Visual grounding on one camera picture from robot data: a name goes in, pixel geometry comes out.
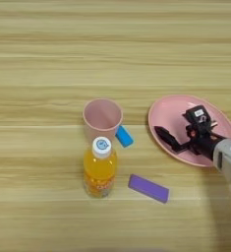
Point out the blue block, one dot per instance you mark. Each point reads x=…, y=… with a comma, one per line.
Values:
x=124, y=136

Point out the pink plastic cup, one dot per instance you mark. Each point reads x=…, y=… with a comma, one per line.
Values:
x=102, y=116

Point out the purple block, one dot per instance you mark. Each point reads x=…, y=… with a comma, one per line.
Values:
x=148, y=188

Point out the orange juice bottle white cap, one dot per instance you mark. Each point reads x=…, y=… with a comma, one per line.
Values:
x=100, y=170

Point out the pink plastic plate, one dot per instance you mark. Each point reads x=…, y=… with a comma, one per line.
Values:
x=172, y=111

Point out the small black box white label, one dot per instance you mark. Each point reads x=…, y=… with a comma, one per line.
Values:
x=197, y=114

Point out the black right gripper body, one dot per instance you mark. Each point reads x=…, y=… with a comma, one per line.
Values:
x=203, y=142

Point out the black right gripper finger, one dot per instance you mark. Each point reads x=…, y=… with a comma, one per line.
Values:
x=167, y=134

